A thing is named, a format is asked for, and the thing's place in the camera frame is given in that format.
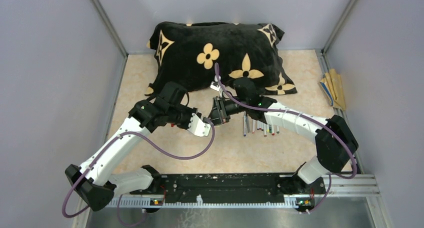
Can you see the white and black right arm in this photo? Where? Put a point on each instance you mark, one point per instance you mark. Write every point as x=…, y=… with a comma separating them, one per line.
x=334, y=141

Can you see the white pen with brown cap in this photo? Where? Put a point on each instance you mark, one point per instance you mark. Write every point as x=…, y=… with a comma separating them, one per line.
x=264, y=129

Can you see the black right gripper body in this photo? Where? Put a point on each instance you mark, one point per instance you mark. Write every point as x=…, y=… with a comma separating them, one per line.
x=229, y=107

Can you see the white pen with blue end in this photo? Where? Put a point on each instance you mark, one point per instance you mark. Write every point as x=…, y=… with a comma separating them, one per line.
x=244, y=125

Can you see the aluminium front frame rail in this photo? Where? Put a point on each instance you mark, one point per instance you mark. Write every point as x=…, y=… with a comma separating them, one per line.
x=361, y=186

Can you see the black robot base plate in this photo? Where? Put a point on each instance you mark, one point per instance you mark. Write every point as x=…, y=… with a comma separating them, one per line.
x=239, y=188

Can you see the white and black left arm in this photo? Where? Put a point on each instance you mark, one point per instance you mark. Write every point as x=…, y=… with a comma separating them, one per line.
x=94, y=181

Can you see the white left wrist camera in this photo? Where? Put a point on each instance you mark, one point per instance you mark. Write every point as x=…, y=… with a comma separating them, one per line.
x=198, y=127

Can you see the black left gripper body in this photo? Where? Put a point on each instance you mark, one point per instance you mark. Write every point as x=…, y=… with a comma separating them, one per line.
x=181, y=116

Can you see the aluminium wall rail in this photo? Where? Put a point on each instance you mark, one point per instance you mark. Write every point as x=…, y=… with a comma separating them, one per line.
x=110, y=28

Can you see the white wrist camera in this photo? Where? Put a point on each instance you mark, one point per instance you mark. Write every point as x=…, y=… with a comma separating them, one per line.
x=198, y=127
x=215, y=86

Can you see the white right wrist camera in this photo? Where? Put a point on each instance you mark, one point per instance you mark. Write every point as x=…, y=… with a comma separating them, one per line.
x=215, y=86

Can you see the folded yellow and blue cloth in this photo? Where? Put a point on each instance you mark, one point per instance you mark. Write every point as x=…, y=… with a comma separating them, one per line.
x=332, y=87

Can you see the black pillow with cream flowers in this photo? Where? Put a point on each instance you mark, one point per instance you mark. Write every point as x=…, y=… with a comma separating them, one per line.
x=186, y=53

